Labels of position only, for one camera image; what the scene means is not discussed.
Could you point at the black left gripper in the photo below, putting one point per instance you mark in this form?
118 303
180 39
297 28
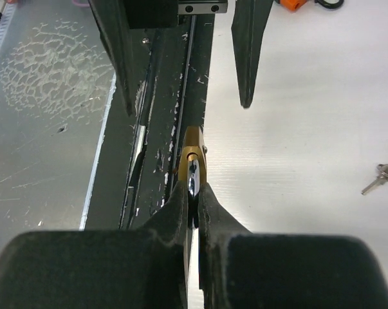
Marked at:
248 26

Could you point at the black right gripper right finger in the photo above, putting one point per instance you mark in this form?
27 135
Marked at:
242 269

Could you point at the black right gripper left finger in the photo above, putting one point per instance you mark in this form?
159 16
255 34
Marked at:
141 268

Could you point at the large brass padlock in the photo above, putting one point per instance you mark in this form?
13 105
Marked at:
192 169

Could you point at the keys of small padlock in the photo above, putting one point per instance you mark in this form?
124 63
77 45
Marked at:
381 178

